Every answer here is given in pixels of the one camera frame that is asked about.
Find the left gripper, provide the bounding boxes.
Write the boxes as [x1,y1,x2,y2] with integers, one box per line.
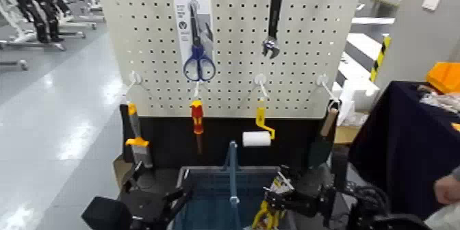
[120,161,193,225]

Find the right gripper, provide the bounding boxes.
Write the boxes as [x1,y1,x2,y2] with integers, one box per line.
[264,164,337,221]

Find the yellow pliers with card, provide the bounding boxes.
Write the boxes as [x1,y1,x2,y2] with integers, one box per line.
[251,173,296,230]

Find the person's bare hand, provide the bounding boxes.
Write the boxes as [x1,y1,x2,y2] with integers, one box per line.
[434,173,460,205]

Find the brown cardboard piece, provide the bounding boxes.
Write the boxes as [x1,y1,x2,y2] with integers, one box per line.
[113,155,132,189]

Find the orange grey paint brush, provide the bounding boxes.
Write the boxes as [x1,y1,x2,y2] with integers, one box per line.
[124,101,153,169]

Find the brown cardboard box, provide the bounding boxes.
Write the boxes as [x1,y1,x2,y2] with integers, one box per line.
[332,125,362,146]

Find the red yellow screwdriver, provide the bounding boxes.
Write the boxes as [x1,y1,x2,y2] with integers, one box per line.
[190,100,205,155]

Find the white stairs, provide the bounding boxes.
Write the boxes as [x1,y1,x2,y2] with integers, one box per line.
[332,15,396,126]

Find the beige pegboard panel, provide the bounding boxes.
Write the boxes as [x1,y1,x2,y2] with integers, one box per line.
[94,0,363,119]

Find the grey garment of person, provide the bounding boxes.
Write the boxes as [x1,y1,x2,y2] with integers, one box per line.
[424,204,460,230]

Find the black adjustable wrench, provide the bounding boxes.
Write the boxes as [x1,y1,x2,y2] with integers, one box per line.
[262,0,285,60]

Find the blue scissors on card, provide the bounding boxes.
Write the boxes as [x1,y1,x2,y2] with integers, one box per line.
[171,0,217,82]

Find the white wheeled stand base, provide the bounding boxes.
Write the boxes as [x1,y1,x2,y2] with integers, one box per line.
[0,58,29,71]

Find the orange plastic bin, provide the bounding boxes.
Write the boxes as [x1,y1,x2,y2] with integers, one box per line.
[425,61,460,94]

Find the white robot stand rack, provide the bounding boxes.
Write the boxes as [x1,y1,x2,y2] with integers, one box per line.
[48,0,106,31]

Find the black robot on stand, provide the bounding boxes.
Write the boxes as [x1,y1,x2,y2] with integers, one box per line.
[0,0,66,52]

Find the wooden handled dark trowel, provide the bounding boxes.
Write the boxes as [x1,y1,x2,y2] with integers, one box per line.
[308,107,340,169]

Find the blue grey crate with handle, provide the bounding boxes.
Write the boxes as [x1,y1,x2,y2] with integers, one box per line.
[170,140,297,230]

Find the yellow handled paint roller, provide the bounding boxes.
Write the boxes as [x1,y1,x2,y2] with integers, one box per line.
[242,98,277,149]

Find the yellow black striped post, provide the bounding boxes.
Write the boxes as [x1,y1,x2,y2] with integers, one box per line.
[369,34,392,83]

